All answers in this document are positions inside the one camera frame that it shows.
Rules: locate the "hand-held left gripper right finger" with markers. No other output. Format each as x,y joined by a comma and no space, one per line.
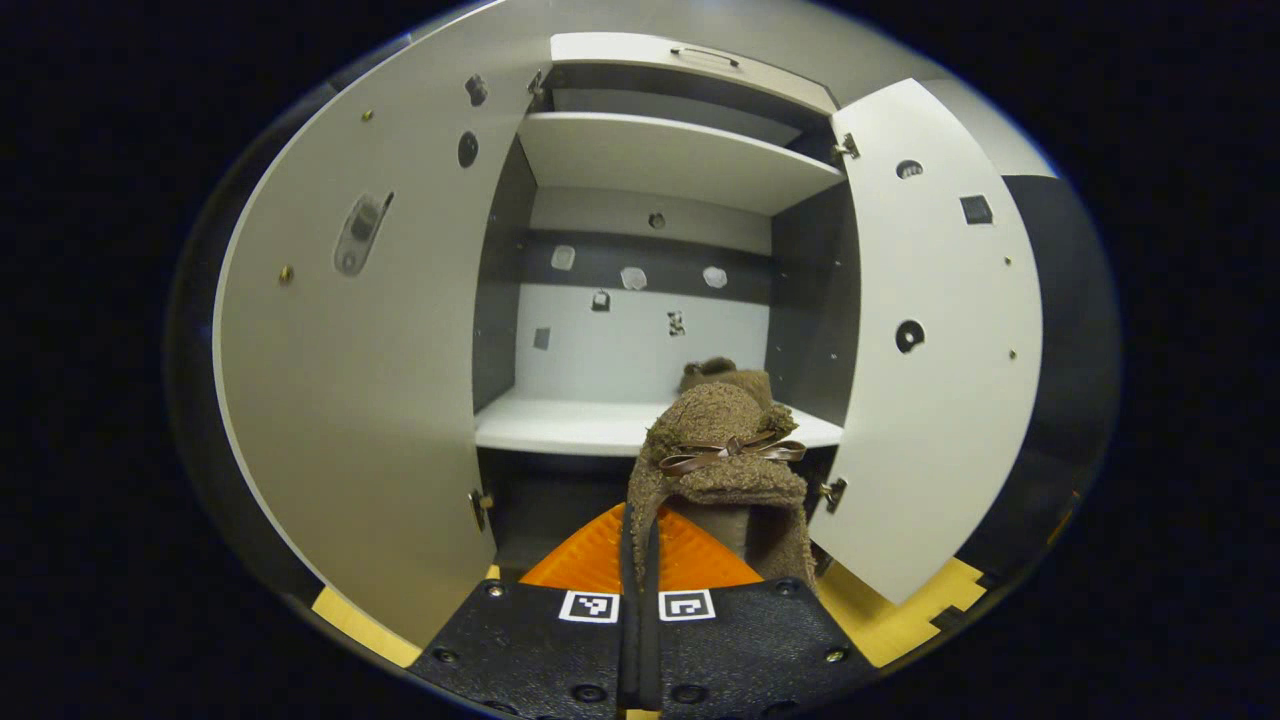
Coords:
750,650

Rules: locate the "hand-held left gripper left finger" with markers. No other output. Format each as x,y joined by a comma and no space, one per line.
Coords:
530,645

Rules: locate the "white cabinet door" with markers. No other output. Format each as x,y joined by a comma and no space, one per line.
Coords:
370,400
940,400

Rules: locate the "white and grey shoe cabinet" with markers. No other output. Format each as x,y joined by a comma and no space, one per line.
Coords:
660,160

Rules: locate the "white cabinet drawer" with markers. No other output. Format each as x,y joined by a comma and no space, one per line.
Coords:
620,52

